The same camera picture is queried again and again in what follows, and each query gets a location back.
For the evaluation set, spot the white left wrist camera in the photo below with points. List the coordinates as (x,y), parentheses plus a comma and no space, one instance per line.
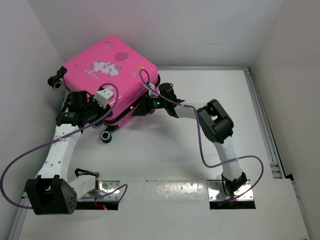
(103,97)

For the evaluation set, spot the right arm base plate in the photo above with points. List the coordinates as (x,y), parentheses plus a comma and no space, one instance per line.
(216,192)

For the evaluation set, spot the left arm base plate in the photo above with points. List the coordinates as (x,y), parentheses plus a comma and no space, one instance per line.
(106,192)

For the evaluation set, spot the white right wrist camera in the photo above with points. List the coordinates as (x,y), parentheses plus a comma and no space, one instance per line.
(151,89)

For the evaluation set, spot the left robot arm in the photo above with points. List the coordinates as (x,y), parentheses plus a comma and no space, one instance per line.
(50,192)

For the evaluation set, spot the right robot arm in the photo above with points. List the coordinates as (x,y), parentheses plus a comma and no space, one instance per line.
(211,120)

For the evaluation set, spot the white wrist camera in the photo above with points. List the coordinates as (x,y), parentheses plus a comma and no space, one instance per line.
(151,89)
(103,97)

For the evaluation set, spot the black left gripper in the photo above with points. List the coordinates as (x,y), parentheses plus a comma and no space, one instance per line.
(102,111)

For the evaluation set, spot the pink hard-shell suitcase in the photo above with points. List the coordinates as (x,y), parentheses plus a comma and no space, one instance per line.
(115,64)

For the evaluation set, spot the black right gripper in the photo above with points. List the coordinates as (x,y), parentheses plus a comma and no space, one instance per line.
(144,107)

